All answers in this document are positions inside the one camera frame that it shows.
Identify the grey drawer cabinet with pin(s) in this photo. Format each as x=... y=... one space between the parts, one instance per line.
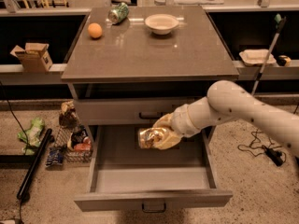
x=130 y=61

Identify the reacher grabber tool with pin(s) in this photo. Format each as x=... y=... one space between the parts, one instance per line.
x=280 y=22

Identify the blue snack bag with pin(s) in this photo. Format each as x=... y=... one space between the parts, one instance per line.
x=55 y=156

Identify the wire basket with snacks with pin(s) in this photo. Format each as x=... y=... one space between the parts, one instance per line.
x=76 y=144

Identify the green chip bag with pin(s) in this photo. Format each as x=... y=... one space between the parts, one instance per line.
x=31 y=136

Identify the black pole on floor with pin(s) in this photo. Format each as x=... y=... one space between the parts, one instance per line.
x=23 y=193

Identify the cardboard box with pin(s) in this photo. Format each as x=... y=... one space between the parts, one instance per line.
x=34 y=58

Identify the green soda can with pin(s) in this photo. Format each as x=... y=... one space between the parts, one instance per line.
x=118 y=13

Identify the brown snack bag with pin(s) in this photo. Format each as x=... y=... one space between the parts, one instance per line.
x=68 y=117

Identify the white bowl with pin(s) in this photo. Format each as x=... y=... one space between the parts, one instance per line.
x=161 y=24

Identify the white takeout container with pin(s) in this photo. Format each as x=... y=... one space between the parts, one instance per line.
x=251 y=57

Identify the orange fruit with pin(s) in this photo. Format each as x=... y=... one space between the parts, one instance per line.
x=95 y=30

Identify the yellow black tape measure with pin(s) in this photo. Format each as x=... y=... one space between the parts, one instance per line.
x=284 y=60

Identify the open middle drawer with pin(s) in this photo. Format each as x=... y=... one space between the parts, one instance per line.
x=124 y=176

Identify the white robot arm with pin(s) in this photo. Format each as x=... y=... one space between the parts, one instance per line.
x=224 y=102

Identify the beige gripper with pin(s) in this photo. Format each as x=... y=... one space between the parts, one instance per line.
x=179 y=120

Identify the closed upper drawer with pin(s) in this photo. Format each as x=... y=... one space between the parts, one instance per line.
x=125 y=111

